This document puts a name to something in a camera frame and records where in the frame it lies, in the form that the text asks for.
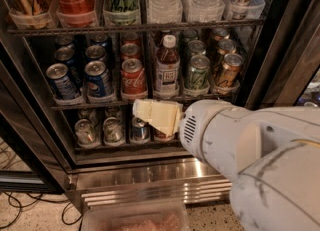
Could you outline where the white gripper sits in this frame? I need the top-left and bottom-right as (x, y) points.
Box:
(132, 98), (254, 179)

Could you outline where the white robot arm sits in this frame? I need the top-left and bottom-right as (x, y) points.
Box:
(133, 99), (320, 231)

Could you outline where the red can bottom shelf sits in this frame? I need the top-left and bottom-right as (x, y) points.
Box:
(154, 130), (174, 142)

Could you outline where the brown tea bottle middle shelf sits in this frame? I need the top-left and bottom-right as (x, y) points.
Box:
(155, 34), (180, 98)

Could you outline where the blue silver can bottom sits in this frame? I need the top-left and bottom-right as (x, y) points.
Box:
(132, 117), (150, 142)

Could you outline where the front Coca-Cola can middle shelf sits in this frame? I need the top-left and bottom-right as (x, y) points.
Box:
(121, 59), (147, 101)

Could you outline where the front green LaCroix can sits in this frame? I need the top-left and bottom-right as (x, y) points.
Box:
(184, 55), (209, 96)

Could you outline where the front gold can middle shelf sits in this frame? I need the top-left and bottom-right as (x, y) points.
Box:
(214, 53), (243, 88)

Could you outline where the silver can bottom far left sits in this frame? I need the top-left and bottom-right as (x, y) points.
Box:
(75, 119), (98, 148)

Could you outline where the front Pepsi can far left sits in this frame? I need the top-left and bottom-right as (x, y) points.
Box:
(46, 63), (81, 100)

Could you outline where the stainless steel fridge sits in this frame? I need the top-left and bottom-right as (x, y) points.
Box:
(0, 0), (320, 212)

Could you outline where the green LaCroix can top shelf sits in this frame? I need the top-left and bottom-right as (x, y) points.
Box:
(103, 0), (140, 25)

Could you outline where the clear plastic bin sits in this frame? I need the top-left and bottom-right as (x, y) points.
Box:
(81, 199), (190, 231)

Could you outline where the black floor cable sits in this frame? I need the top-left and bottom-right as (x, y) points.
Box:
(0, 191), (83, 229)

